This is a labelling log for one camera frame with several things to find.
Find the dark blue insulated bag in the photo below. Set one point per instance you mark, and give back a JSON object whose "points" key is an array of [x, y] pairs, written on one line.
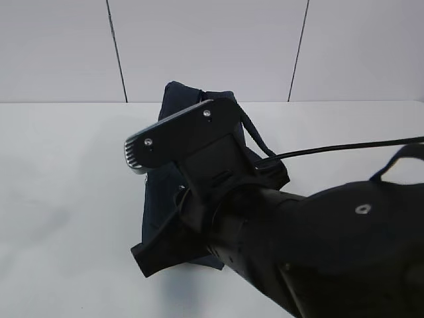
{"points": [[163, 183]]}

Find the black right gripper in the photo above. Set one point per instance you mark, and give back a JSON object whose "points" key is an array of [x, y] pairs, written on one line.
{"points": [[199, 227]]}

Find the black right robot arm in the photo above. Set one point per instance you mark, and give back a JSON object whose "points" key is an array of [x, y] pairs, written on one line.
{"points": [[354, 250]]}

